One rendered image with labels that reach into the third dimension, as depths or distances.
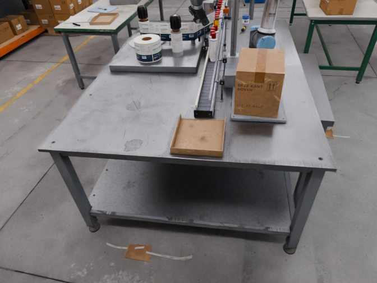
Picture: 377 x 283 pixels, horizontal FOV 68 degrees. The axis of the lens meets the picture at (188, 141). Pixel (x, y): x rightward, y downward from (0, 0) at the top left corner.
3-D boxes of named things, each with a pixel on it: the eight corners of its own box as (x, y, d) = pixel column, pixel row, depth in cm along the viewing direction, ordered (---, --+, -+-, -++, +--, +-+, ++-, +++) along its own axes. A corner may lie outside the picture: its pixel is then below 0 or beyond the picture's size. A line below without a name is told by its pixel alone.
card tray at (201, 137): (180, 118, 163) (180, 113, 160) (225, 120, 159) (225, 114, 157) (170, 153, 141) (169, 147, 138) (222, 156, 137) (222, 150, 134)
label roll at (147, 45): (131, 59, 218) (127, 41, 208) (147, 50, 230) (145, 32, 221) (151, 64, 209) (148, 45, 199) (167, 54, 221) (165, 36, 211)
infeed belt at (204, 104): (216, 22, 286) (216, 18, 283) (225, 22, 285) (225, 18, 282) (196, 115, 163) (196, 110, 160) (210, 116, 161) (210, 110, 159)
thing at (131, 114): (143, 22, 307) (143, 20, 306) (285, 21, 285) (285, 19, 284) (38, 151, 150) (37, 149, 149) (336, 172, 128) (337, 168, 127)
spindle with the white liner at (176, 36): (173, 52, 224) (169, 13, 204) (184, 52, 222) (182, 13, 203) (171, 57, 217) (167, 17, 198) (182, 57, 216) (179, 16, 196)
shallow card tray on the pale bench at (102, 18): (100, 16, 339) (99, 13, 337) (119, 15, 336) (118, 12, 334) (89, 25, 313) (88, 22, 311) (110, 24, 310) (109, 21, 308)
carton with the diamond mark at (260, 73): (238, 87, 182) (242, 47, 164) (277, 90, 177) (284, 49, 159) (233, 114, 160) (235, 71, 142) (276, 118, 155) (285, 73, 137)
